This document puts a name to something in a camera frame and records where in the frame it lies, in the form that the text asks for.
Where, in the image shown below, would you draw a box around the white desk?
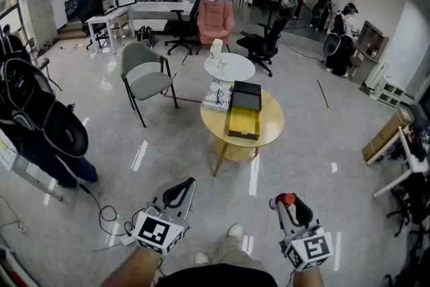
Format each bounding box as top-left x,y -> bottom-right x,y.
85,7 -> 132,55
365,126 -> 430,199

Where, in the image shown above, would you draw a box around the black swivel chair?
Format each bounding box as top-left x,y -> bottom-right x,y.
75,0 -> 109,51
386,174 -> 430,238

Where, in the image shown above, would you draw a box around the black office chair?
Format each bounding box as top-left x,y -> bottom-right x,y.
164,0 -> 206,56
236,15 -> 290,78

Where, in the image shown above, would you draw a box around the dark wooden chair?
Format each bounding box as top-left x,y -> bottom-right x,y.
25,37 -> 63,91

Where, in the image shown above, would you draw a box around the yellow wooden tray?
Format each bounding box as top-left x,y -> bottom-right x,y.
224,80 -> 262,141

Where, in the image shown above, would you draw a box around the white side table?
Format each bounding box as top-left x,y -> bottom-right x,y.
0,129 -> 64,202

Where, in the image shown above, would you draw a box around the long cardboard box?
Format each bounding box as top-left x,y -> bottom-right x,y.
361,107 -> 414,162

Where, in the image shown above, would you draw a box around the person's beige trousers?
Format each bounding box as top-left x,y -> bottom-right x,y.
201,234 -> 266,268

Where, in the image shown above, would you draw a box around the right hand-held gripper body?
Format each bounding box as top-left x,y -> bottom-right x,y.
279,221 -> 334,272

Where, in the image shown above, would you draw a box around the white plastic jug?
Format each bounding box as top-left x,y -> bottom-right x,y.
210,38 -> 224,60

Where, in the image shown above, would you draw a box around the small white cabinet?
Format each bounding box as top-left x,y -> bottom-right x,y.
376,75 -> 406,108

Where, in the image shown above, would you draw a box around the round wooden table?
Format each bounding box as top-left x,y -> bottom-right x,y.
200,89 -> 286,178

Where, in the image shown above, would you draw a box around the pink armchair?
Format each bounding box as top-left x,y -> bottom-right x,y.
197,0 -> 235,54

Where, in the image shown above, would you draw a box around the person's black shirt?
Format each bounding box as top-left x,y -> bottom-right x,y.
156,263 -> 278,287

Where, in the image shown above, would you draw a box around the round white table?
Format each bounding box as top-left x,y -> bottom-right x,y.
204,52 -> 256,83

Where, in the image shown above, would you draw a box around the printed newspaper-pattern book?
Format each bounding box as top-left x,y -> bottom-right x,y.
203,79 -> 234,113

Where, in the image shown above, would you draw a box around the grey padded chair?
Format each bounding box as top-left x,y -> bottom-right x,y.
120,41 -> 179,128

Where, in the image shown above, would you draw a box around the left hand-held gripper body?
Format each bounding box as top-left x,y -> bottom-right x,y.
133,198 -> 191,256

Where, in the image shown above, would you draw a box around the black backpack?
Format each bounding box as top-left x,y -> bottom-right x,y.
136,26 -> 156,50

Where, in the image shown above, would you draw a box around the grey metal locker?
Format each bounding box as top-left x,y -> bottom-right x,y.
26,0 -> 58,44

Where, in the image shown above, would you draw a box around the person's left forearm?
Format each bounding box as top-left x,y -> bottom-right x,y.
100,245 -> 163,287

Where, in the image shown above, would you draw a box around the grey wooden wall cabinet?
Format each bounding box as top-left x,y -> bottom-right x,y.
349,20 -> 390,85

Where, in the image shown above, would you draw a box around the person's right forearm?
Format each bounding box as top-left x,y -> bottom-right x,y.
294,267 -> 325,287

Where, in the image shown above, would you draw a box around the black floor stand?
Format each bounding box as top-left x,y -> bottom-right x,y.
258,0 -> 283,40

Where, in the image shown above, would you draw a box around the black power cable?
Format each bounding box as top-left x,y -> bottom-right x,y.
79,183 -> 135,238

